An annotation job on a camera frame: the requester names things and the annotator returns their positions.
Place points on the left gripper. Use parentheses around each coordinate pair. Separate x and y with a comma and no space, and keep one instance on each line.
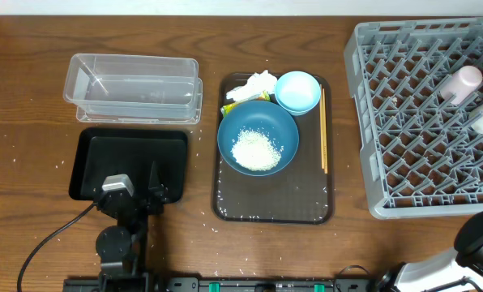
(156,193)

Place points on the light blue small bowl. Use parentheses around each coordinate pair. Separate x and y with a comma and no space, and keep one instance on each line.
(297,92)

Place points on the wooden chopstick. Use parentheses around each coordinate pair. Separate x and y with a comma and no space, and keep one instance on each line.
(322,130)
(324,110)

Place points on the pink cup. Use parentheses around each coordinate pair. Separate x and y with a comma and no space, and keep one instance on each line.
(461,84)

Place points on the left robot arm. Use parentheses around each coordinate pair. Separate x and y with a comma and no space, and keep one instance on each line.
(121,247)

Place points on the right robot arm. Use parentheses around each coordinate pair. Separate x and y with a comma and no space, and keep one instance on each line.
(459,268)

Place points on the grey dishwasher rack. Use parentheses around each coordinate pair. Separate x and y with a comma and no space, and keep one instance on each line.
(419,155)

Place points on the black plastic bin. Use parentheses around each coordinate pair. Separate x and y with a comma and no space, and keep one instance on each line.
(105,151)

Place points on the pile of white rice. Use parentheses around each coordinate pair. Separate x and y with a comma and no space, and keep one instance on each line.
(254,151)

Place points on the dark blue bowl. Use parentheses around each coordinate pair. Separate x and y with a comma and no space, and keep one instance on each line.
(262,117)

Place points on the clear plastic bin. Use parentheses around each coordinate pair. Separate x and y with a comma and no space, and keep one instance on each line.
(135,86)

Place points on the dark brown serving tray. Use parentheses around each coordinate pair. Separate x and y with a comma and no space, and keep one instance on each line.
(299,191)

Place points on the yellow green wrapper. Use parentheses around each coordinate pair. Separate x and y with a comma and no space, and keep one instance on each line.
(226,109)

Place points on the crumpled white tissue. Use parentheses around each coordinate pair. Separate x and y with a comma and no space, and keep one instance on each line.
(254,87)

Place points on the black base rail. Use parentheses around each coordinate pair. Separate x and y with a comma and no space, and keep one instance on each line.
(193,284)

